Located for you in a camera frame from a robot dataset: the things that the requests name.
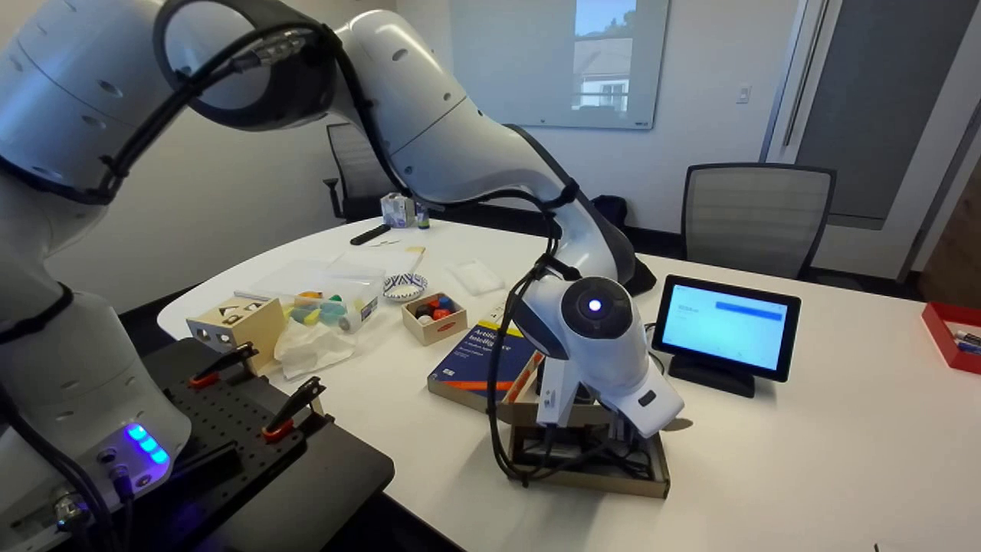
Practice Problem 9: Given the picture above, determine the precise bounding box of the brown cardboard box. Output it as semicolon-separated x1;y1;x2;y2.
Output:
503;402;670;499

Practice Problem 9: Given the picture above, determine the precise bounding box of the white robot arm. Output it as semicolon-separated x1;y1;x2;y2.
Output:
0;0;680;552

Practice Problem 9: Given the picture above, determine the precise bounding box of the small white box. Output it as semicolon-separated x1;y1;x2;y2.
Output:
380;194;416;226

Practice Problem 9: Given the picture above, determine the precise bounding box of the wooden shape sorter box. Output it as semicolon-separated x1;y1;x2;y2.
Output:
187;295;286;378

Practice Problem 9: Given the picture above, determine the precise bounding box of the red box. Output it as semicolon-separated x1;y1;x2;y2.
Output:
923;301;981;373

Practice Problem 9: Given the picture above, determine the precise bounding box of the wooden tray with blocks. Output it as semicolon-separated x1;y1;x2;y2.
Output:
400;292;465;343

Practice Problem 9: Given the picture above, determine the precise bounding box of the blue and orange book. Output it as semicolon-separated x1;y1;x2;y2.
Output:
427;324;542;411

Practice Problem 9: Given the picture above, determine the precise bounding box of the black marker remote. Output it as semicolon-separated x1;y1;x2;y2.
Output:
349;223;393;245

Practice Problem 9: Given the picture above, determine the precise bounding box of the black office chair left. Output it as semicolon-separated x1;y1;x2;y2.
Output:
324;123;394;220

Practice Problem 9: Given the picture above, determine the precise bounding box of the clear bag of toys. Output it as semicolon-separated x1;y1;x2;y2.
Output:
272;270;384;380

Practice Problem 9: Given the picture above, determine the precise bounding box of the black tablet display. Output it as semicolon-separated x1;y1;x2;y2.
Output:
652;276;799;398

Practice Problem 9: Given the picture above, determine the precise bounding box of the grey mesh office chair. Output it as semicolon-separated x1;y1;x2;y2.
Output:
680;163;838;276

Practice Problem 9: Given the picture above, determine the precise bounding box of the black mounting plate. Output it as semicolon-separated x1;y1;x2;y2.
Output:
59;338;397;552

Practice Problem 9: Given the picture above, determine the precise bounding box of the black clamp with red tips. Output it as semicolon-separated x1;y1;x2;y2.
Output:
187;343;258;389

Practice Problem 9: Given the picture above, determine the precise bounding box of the coiled white blue cable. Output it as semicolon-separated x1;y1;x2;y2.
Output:
380;242;430;306

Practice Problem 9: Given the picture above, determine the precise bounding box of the wall whiteboard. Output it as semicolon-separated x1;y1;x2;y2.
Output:
450;0;670;132

